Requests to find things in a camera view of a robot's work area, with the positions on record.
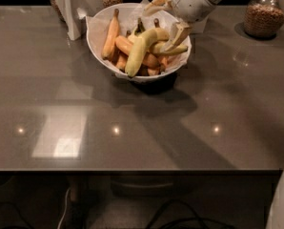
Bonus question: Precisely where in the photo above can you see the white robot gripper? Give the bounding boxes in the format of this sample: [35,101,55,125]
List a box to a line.
[142,0,215,52]

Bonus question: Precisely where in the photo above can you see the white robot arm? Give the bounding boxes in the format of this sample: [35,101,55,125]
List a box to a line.
[143,0,222,52]

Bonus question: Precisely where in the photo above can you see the small green-tipped banana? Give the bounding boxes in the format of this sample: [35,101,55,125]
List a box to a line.
[128,18,146,43]

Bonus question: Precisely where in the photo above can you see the yellow banana on right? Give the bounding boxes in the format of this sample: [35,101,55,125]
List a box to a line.
[149,41,188,56]

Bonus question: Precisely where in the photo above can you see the white paper bowl liner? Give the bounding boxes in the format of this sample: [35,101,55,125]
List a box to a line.
[86,3,192,83]

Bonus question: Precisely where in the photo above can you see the large yellow-green banana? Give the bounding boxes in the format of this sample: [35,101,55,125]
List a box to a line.
[125,28,170,77]

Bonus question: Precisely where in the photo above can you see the white bowl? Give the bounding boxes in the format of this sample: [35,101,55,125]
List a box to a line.
[86,3,192,84]

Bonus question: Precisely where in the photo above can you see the orange banana with brown stem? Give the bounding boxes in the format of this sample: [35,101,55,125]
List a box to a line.
[153,18,168,72]

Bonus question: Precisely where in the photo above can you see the orange banana in middle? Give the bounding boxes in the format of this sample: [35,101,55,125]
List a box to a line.
[115,35,160,69]

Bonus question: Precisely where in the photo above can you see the orange banana on left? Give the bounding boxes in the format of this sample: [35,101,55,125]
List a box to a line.
[101,9,120,60]

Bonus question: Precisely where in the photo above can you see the small orange banana lower left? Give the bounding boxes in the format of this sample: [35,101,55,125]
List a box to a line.
[115,52,128,72]

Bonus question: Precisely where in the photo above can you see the glass jar right with grains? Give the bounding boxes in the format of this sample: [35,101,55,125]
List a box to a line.
[244,0,284,38]

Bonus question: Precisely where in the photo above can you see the black cable on floor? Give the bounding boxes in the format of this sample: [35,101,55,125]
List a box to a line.
[145,198,236,229]

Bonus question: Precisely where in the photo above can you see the white cable on floor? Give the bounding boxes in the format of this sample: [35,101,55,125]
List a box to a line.
[56,187,71,229]

